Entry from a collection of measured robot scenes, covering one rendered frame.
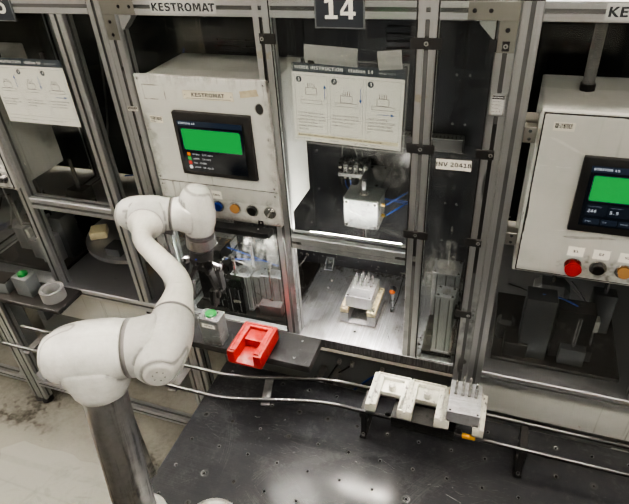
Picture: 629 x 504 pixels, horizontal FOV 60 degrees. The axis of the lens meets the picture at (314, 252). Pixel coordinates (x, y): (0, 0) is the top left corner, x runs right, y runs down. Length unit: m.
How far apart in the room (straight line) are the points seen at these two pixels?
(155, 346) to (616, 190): 1.10
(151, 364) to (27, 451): 2.07
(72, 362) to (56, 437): 1.95
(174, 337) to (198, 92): 0.73
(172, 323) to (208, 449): 0.86
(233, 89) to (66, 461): 2.11
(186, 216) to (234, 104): 0.35
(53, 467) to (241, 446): 1.31
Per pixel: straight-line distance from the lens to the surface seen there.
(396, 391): 1.86
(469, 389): 1.77
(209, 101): 1.61
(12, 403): 3.49
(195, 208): 1.64
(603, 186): 1.45
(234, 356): 1.90
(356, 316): 2.04
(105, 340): 1.24
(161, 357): 1.18
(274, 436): 2.00
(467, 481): 1.92
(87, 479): 2.97
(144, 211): 1.64
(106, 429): 1.37
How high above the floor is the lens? 2.28
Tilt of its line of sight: 35 degrees down
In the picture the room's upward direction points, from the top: 4 degrees counter-clockwise
